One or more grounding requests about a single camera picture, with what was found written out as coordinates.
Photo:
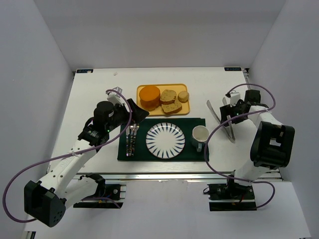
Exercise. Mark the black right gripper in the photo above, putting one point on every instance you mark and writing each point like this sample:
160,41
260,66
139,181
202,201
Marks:
227,112

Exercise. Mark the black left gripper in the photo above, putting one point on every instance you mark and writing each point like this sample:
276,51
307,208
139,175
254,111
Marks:
128,111

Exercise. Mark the metal tongs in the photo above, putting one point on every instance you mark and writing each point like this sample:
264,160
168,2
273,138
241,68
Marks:
228,129

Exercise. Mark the round orange bread loaf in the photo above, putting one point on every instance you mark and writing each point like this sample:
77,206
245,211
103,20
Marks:
150,97

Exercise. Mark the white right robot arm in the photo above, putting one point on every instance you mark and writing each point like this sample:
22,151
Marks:
272,145

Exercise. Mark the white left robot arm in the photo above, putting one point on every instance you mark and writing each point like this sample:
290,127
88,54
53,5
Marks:
48,198

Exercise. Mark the seeded bread slice upper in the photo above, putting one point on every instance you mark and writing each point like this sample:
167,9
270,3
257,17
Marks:
167,97

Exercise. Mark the seeded bread slice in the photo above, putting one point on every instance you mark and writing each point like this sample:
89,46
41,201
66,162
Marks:
172,108
167,97

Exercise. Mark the seeded bread slice lower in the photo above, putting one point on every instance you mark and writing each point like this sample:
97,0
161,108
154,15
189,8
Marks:
172,108

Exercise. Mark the metal spoon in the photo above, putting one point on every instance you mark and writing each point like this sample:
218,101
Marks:
128,138

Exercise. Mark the white blue striped plate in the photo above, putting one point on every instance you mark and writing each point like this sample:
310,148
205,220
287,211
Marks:
165,140

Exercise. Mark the blue label right corner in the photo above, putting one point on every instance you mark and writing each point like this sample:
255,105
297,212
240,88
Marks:
232,69

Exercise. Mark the blue label corner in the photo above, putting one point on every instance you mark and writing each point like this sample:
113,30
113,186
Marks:
232,69
84,71

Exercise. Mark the yellow plastic tray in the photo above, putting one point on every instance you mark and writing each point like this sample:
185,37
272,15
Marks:
158,112

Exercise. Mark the white mug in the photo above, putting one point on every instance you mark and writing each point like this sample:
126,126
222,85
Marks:
199,137

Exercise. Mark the small round bun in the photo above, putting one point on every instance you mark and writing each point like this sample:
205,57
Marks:
183,96

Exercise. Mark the dark green placemat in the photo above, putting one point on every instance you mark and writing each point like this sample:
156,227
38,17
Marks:
183,152

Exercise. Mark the blue label left corner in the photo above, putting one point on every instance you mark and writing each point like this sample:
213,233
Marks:
84,71

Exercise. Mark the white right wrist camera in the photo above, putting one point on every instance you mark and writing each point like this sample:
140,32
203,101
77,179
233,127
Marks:
234,97

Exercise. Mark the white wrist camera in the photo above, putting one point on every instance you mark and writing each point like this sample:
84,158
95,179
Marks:
114,97
234,97

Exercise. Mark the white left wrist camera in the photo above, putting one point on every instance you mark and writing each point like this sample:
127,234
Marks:
114,97

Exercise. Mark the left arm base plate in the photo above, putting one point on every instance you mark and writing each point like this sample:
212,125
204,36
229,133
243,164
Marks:
111,198

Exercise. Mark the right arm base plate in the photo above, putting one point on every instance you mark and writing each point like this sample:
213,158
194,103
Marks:
222,200

